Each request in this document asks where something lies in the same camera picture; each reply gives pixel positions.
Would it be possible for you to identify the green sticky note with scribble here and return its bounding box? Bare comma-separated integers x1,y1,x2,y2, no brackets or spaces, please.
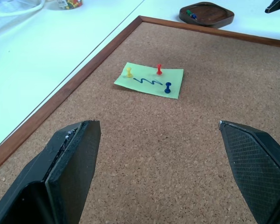
113,62,184,100

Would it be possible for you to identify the dark wooden tray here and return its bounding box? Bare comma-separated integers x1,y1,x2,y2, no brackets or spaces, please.
179,1,235,29

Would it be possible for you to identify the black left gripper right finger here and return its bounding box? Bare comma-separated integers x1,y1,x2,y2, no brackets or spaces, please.
218,120,280,224

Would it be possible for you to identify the cork board with wooden frame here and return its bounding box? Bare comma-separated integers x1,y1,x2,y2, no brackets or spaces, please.
0,15,280,224

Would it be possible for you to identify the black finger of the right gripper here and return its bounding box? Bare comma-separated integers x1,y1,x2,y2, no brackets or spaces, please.
264,0,280,14

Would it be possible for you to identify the clear plastic bag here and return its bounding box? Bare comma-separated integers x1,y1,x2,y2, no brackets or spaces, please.
0,0,42,35

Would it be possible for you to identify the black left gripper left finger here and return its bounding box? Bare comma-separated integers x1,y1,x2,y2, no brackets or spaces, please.
0,119,101,224

